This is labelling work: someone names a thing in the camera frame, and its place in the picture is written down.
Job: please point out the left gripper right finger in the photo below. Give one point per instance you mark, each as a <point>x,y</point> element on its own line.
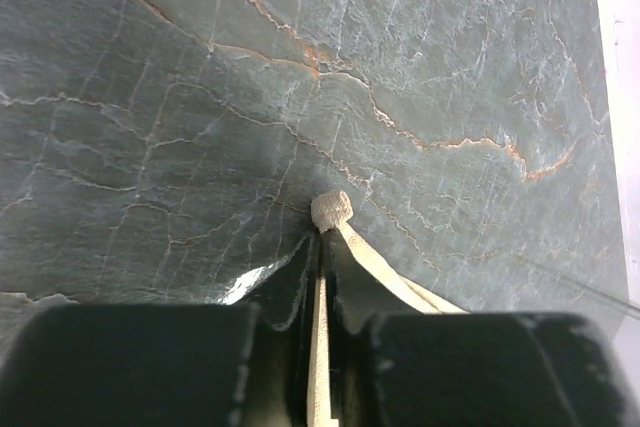
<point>356,295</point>

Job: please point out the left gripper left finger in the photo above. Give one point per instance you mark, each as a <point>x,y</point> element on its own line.
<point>278,289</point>

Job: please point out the beige cloth napkin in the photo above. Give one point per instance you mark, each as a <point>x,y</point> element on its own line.
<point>333,210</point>

